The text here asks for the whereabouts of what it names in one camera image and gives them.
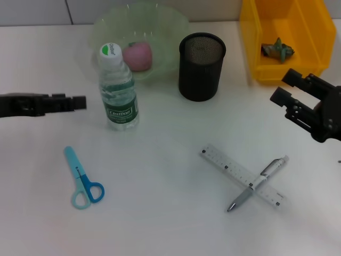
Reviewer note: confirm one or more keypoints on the translucent green fruit bowl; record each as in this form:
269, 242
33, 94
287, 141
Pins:
165, 32

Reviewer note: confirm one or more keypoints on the clear plastic ruler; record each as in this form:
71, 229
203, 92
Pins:
226, 162

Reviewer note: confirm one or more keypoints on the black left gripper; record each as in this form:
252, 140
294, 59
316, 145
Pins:
21, 105

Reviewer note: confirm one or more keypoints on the green plastic wrapper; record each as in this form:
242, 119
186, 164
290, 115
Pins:
278, 50

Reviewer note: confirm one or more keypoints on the black mesh pen holder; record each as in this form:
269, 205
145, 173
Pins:
199, 80

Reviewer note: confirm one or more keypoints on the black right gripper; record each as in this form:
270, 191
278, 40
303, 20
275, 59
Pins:
334, 114

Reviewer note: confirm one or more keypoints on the yellow plastic bin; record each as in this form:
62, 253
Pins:
306, 72

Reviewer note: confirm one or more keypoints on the blue safety scissors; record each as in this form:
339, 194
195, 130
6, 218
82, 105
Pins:
76, 166

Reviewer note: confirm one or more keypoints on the pink toy peach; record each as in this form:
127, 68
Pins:
138, 56

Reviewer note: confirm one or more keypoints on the clear green-label water bottle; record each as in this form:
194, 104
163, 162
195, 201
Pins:
120, 106

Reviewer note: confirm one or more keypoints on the white grey ballpoint pen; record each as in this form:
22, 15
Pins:
269, 173

